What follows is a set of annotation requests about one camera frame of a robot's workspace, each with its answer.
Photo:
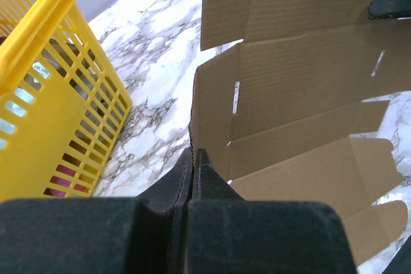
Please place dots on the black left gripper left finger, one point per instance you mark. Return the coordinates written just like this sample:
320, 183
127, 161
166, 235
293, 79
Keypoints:
141, 234

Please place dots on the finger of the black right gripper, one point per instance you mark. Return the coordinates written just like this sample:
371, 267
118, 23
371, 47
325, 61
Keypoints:
401, 263
389, 9

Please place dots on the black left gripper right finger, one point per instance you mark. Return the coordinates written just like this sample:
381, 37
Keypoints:
227, 234

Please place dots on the brown cardboard box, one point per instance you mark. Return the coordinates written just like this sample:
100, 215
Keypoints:
285, 111

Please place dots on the yellow plastic shopping basket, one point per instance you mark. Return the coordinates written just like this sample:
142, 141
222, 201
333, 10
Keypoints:
61, 145

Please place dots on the light blue cassava chips bag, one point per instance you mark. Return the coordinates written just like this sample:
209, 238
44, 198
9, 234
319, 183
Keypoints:
24, 95

